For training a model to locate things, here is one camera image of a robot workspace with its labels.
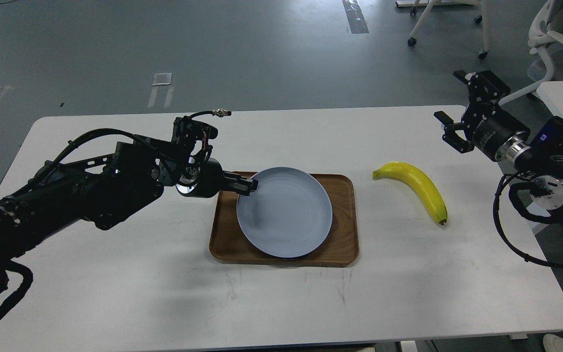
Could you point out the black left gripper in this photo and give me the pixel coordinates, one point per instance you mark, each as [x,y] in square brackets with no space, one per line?
[211,179]

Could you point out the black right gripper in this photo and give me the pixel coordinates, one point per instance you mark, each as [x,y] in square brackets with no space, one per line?
[485,124]

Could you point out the light blue plate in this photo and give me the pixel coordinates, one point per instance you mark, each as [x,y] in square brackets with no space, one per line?
[288,216]

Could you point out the yellow banana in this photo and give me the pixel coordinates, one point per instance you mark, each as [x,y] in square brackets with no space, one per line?
[421,184]

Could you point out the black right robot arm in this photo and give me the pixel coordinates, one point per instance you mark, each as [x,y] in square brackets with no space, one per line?
[536,186]

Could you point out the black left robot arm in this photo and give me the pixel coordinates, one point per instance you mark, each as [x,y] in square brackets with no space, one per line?
[105,176]

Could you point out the white rolling stand base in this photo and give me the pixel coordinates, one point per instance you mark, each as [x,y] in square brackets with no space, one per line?
[435,19]

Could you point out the brown wooden tray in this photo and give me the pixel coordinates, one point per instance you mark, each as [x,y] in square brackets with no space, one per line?
[228,243]

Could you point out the white office chair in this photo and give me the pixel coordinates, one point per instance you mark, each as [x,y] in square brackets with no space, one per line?
[545,30]

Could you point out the grey floor tape strip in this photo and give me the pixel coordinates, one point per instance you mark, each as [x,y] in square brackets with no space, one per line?
[355,17]

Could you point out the white shoe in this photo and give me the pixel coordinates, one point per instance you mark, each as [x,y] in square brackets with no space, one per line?
[552,343]

